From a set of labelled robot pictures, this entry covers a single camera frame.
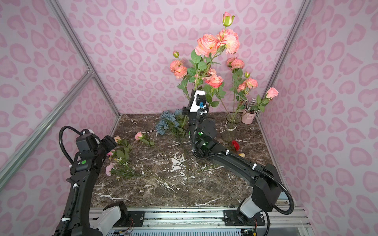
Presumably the large pink rose stem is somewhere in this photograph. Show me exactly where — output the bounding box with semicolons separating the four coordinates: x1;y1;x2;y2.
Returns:
203;76;226;108

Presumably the pink peony spray stem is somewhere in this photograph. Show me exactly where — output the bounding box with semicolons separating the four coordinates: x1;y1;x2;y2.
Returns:
226;57;258;122

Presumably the pink artificial rose stem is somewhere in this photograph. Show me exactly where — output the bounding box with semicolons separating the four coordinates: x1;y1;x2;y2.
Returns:
251;87;279;113

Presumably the cream pink rose bunch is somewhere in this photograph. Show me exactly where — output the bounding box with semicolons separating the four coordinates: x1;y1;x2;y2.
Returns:
189;12;240;90

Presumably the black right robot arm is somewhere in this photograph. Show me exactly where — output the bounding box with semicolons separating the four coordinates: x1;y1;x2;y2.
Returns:
183;90;295;220

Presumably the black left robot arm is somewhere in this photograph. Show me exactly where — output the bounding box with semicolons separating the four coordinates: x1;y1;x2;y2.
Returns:
54;125;121;236

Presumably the clear glass vase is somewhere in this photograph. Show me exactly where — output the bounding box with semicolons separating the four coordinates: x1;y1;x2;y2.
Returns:
221;113;241;142

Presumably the blue artificial rose bunch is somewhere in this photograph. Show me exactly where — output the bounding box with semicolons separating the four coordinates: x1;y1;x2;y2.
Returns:
155;109;189;140

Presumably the red carnation flower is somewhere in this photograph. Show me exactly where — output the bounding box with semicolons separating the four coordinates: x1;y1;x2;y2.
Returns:
232;140;240;151

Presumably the pink pencil cup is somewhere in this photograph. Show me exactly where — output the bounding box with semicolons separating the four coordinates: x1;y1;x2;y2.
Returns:
241;98;256;124

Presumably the aluminium frame post right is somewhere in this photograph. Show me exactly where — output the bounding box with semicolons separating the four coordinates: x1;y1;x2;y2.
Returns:
259;0;314;104

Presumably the aluminium frame post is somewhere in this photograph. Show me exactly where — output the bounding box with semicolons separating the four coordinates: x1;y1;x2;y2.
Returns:
259;0;314;104
46;0;121;118

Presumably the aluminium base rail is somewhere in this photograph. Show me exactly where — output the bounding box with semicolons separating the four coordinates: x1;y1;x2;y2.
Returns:
109;206;315;236

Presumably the diagonal aluminium frame bar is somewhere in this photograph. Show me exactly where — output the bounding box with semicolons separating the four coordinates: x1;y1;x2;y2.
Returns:
1;69;93;189

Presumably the aluminium frame post left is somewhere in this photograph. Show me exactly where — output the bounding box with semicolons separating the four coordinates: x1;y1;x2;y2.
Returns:
46;0;121;118

